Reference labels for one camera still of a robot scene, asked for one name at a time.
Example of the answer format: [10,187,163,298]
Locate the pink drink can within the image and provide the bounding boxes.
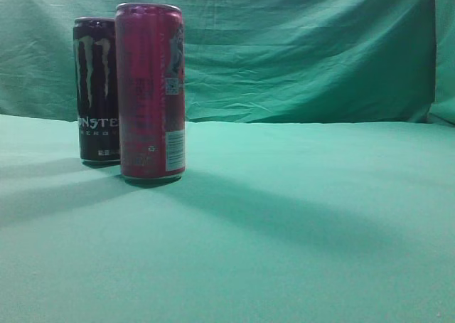
[115,3,186,182]

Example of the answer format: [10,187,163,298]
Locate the green table cloth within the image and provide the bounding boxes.
[1,115,454,322]

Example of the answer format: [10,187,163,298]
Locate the green cloth backdrop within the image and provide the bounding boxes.
[1,0,454,123]

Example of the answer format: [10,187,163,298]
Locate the black Monster energy can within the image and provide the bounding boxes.
[73,17,120,165]

